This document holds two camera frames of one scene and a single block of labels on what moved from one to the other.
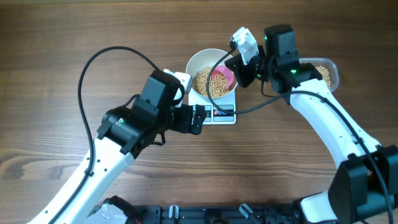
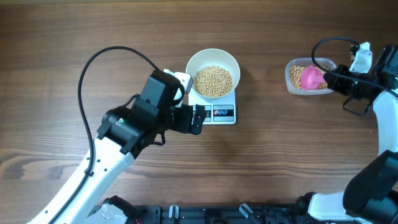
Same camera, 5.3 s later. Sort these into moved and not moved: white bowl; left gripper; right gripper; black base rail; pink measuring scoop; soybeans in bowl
Moved: right gripper; pink measuring scoop
Not moved: black base rail; soybeans in bowl; left gripper; white bowl
